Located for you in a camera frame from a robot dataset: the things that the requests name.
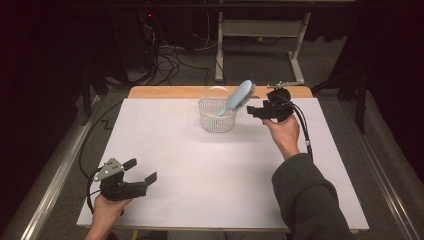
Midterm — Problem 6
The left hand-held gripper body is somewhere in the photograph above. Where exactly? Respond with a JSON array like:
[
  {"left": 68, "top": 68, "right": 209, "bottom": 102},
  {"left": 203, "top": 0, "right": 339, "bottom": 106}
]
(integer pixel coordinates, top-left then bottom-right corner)
[{"left": 93, "top": 157, "right": 149, "bottom": 202}]

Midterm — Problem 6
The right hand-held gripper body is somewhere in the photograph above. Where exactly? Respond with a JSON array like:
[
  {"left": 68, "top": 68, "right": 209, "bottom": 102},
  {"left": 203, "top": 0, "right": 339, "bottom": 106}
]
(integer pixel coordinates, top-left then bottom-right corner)
[{"left": 263, "top": 80, "right": 297, "bottom": 124}]

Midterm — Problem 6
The light blue hairbrush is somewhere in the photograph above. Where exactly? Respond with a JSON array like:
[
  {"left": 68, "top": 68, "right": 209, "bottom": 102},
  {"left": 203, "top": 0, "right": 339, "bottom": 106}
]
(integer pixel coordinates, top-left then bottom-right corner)
[{"left": 218, "top": 79, "right": 257, "bottom": 118}]

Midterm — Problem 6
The white plastic mesh basket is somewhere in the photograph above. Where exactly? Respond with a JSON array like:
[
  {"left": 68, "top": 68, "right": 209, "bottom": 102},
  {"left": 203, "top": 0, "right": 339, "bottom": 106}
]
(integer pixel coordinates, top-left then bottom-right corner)
[{"left": 198, "top": 85, "right": 239, "bottom": 134}]

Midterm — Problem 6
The person's left hand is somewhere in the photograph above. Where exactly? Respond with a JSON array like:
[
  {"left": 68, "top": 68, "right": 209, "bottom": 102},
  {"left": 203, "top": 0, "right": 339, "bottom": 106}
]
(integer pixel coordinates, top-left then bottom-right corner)
[{"left": 89, "top": 193, "right": 134, "bottom": 235}]

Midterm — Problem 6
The person's right hand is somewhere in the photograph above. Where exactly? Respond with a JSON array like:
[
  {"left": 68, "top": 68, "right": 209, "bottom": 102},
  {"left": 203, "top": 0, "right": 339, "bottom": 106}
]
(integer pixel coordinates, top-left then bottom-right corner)
[{"left": 261, "top": 113, "right": 301, "bottom": 161}]

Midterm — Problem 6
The white table cover sheet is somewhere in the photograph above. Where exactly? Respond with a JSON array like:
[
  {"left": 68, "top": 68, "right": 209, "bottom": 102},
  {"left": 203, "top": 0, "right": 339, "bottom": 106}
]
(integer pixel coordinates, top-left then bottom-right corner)
[{"left": 76, "top": 97, "right": 370, "bottom": 232}]

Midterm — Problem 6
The black stand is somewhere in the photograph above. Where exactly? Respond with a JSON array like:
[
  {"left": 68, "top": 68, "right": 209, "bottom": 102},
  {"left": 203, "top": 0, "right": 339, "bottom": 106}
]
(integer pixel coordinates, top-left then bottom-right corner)
[{"left": 311, "top": 66, "right": 371, "bottom": 134}]

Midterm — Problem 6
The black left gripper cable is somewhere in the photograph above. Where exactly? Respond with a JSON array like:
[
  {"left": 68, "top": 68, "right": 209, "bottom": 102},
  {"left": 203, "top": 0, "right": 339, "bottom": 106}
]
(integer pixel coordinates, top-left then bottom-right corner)
[{"left": 78, "top": 99, "right": 125, "bottom": 216}]

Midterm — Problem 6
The metal floor rail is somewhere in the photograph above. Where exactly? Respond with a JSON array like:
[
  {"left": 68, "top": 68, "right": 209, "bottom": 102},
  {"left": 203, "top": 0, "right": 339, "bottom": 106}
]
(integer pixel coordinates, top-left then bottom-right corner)
[
  {"left": 339, "top": 99, "right": 424, "bottom": 240},
  {"left": 19, "top": 94, "right": 101, "bottom": 240}
]

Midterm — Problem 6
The white metal desk frame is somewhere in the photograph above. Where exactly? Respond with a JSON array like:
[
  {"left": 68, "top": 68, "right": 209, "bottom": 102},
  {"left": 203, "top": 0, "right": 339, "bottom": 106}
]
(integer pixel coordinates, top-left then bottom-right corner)
[{"left": 214, "top": 11, "right": 313, "bottom": 86}]

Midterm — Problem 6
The tangle of floor cables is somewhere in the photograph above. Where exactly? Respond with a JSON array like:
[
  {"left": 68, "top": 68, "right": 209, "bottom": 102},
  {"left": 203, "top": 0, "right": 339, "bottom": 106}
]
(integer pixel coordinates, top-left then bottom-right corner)
[{"left": 139, "top": 13, "right": 211, "bottom": 86}]

